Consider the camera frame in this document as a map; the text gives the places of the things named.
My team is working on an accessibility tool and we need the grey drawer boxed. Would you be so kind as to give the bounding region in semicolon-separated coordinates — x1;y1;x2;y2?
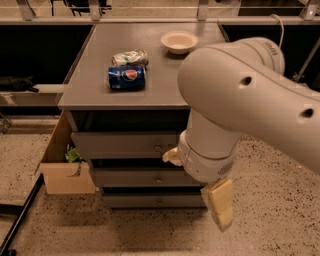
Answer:
90;168;201;187
71;131;178;160
102;194;205;208

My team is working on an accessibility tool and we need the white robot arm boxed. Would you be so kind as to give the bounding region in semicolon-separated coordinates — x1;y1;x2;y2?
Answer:
163;37;320;230

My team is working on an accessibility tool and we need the grey bottom drawer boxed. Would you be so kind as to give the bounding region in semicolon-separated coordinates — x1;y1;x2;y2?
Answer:
102;194;205;208

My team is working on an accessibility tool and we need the crushed green white can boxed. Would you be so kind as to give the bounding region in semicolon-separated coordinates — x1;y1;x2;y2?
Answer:
112;49;148;66

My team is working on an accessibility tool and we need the white cable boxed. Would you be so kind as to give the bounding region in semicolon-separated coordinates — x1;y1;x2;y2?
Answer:
270;13;285;49

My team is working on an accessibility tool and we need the cardboard box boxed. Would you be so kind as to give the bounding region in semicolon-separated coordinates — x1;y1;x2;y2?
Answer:
39;112;96;195

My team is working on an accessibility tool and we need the grey horizontal rail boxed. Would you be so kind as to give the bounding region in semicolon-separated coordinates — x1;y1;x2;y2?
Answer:
0;84;65;107

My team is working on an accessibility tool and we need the black object on rail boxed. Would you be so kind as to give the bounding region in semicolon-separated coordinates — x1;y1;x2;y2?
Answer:
0;76;39;93

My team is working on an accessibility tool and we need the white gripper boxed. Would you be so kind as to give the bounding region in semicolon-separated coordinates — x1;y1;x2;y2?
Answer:
162;131;238;232

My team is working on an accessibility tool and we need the green packet in box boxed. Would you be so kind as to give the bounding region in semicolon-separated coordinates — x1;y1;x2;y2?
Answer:
65;147;83;163

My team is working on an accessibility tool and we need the black metal floor bar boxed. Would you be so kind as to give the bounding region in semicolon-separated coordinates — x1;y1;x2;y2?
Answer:
0;175;44;256

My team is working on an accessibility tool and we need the grey top drawer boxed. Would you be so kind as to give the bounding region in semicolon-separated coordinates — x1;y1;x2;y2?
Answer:
71;131;178;160

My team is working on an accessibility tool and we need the grey drawer cabinet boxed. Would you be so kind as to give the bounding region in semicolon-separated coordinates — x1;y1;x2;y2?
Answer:
58;23;224;197

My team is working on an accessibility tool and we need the white paper bowl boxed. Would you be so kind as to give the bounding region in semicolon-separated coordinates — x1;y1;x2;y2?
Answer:
160;31;198;55

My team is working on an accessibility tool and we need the blue pepsi can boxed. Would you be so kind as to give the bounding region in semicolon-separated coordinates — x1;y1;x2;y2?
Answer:
108;66;146;89

